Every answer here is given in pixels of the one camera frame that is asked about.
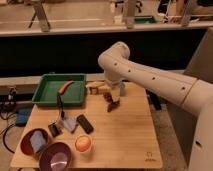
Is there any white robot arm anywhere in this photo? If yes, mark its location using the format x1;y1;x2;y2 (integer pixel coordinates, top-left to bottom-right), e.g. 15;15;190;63
98;41;213;171

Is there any purple bowl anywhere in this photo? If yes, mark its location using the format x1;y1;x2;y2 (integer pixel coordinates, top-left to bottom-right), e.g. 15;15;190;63
39;142;72;171

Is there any blue sponge in bowl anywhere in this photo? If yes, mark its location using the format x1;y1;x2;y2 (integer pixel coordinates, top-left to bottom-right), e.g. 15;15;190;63
30;131;46;153

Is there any brown bowl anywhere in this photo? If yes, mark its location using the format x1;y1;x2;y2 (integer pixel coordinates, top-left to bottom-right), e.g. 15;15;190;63
20;128;50;158

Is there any dark grape bunch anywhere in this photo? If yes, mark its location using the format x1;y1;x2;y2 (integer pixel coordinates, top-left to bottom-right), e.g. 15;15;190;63
103;92;120;112

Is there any blue cup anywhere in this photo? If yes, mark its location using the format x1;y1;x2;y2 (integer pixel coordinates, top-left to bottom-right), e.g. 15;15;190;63
119;82;125;96

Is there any green plastic tray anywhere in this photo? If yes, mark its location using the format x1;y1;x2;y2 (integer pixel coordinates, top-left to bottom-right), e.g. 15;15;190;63
32;73;86;107

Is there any orange carrot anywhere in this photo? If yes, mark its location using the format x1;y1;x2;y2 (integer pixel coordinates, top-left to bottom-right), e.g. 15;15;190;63
58;80;74;94

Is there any black remote control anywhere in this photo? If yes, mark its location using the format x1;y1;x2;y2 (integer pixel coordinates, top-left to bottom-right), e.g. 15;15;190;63
77;114;94;134

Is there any grey folded cloth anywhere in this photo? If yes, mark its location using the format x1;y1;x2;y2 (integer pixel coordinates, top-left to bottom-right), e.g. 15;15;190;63
63;118;78;133

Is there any orange fruit in cup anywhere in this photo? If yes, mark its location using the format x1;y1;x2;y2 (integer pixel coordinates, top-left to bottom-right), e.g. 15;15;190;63
75;135;92;153

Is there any small black block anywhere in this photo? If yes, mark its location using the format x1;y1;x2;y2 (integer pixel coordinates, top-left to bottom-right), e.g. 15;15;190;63
48;123;61;137

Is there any blue box beside table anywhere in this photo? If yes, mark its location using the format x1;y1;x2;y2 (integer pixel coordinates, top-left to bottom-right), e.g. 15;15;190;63
15;108;32;127

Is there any black handled brush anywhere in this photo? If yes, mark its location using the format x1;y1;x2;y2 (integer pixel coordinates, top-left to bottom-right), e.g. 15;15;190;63
57;93;65;120

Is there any black cable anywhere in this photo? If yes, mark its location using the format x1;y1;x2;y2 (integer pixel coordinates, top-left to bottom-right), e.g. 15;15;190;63
1;123;17;154

